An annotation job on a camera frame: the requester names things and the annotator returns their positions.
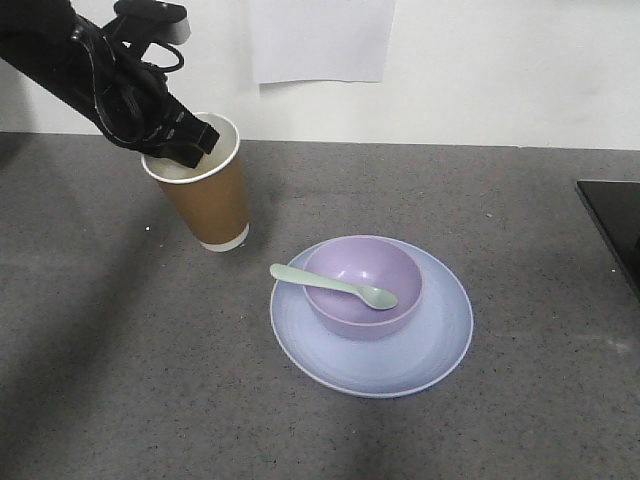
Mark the light blue plate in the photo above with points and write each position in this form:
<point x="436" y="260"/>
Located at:
<point x="421" y="354"/>

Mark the white paper sheet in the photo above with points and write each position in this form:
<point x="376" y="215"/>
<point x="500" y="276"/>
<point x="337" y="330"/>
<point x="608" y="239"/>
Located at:
<point x="343" y="41"/>

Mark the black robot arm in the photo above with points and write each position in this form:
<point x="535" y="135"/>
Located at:
<point x="37" y="38"/>

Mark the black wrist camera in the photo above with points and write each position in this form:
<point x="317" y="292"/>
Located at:
<point x="147" y="21"/>

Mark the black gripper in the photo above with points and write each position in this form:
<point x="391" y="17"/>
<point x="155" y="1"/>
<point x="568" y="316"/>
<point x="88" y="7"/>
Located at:
<point x="133" y="104"/>

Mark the brown paper cup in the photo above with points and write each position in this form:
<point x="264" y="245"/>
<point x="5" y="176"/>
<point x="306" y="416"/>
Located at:
<point x="211" y="198"/>

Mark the purple plastic bowl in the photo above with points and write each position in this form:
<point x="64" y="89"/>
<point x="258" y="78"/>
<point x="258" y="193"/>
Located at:
<point x="368" y="260"/>

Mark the black induction cooktop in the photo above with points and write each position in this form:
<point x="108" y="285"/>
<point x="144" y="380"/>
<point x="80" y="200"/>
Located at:
<point x="614" y="208"/>

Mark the mint green plastic spoon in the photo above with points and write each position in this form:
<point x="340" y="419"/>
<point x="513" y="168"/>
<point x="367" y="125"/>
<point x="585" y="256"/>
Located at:
<point x="374" y="297"/>

